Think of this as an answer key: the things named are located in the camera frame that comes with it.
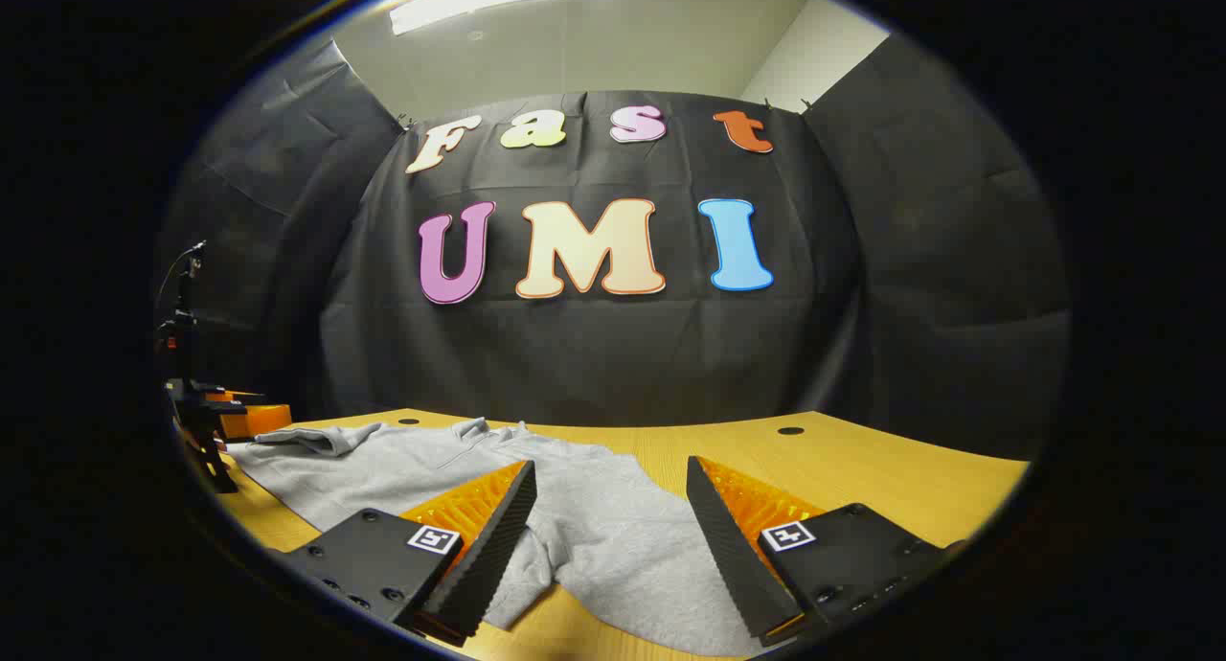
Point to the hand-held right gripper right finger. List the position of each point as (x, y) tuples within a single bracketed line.
[(733, 546)]

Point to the black backdrop cloth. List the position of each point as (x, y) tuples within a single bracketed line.
[(594, 354)]

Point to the grey sweatshirt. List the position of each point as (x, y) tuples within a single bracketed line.
[(613, 536)]

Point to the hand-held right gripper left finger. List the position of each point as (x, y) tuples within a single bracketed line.
[(484, 556)]

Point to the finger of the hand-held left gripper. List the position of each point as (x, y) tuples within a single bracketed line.
[(259, 420)]

